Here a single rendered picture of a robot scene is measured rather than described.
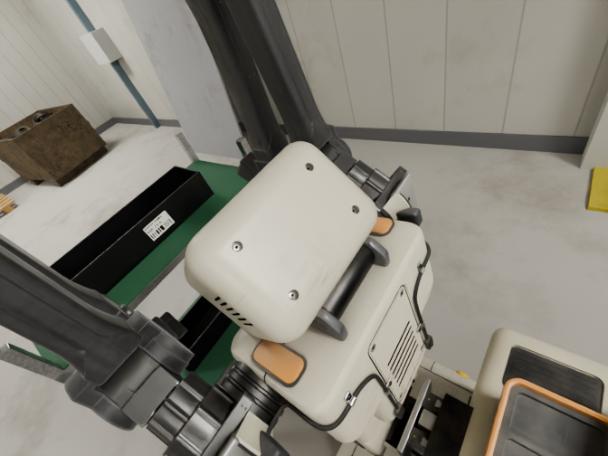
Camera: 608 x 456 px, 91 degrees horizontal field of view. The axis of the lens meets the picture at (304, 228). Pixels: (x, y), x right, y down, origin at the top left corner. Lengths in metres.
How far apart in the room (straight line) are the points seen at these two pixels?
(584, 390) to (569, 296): 1.13
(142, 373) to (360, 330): 0.26
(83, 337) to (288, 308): 0.21
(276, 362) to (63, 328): 0.21
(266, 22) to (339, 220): 0.30
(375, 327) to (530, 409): 0.38
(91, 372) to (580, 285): 1.92
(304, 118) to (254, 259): 0.29
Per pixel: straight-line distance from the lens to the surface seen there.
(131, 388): 0.43
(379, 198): 0.51
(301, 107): 0.51
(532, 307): 1.85
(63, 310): 0.38
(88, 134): 5.88
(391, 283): 0.38
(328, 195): 0.34
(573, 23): 2.39
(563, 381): 0.83
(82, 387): 0.43
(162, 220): 1.15
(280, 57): 0.50
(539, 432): 0.68
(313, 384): 0.35
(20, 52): 7.15
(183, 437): 0.41
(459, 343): 1.70
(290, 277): 0.30
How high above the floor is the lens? 1.56
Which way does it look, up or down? 43 degrees down
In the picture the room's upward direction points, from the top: 24 degrees counter-clockwise
